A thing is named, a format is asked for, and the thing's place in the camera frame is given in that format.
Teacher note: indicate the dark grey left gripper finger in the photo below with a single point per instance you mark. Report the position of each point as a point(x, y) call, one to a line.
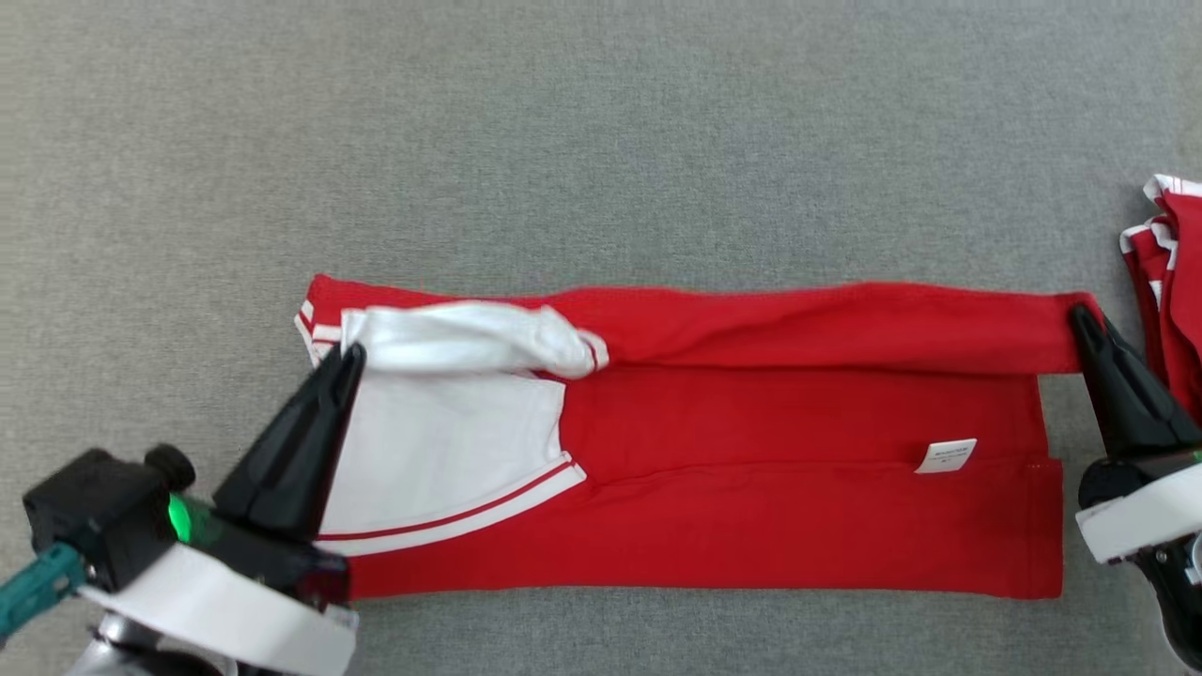
point(315, 498)
point(272, 469)

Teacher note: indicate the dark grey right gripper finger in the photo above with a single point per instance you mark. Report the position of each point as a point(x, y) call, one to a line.
point(1160, 413)
point(1113, 413)

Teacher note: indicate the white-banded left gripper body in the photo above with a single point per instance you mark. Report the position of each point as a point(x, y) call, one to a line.
point(235, 601)

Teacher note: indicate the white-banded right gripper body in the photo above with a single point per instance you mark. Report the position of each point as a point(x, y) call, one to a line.
point(1146, 516)

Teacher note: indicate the red shirt with white sleeves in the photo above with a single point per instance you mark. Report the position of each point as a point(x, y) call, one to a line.
point(751, 526)

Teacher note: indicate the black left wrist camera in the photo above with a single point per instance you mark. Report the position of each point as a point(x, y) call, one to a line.
point(94, 507)

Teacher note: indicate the teal left camera connector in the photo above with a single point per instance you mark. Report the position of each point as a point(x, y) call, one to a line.
point(38, 587)

